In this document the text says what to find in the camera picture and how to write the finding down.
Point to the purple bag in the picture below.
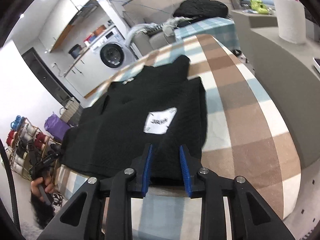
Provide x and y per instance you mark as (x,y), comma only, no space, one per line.
(56,127)

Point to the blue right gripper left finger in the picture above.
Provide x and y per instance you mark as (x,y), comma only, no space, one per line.
(147,169)

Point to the checkered tablecloth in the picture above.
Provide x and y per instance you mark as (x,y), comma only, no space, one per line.
(246,136)

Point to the black quilted jacket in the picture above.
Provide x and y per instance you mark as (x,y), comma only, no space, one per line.
(201,9)

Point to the black knit sweater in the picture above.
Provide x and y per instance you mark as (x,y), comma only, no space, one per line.
(160,106)

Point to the white washing machine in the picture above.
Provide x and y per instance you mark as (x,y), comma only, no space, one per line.
(111,50)

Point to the blue plaid side table cloth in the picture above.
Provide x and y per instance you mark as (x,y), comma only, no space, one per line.
(222,29)

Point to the black cooking pot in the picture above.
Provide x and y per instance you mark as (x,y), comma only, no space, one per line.
(75,51)

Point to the white paper towel roll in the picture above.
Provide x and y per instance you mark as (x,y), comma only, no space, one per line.
(291,20)

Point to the yarn rack shelf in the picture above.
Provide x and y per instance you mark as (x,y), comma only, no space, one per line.
(22,128)

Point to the green toy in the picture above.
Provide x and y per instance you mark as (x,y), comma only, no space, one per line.
(259,7)

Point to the woven laundry basket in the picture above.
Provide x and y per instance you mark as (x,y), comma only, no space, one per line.
(71,112)

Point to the white kitchen cabinets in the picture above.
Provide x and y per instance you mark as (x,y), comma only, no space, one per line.
(88,73)

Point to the grey sofa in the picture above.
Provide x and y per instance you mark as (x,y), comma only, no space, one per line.
(148,37)

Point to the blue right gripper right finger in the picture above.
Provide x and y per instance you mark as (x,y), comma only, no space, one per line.
(185,168)

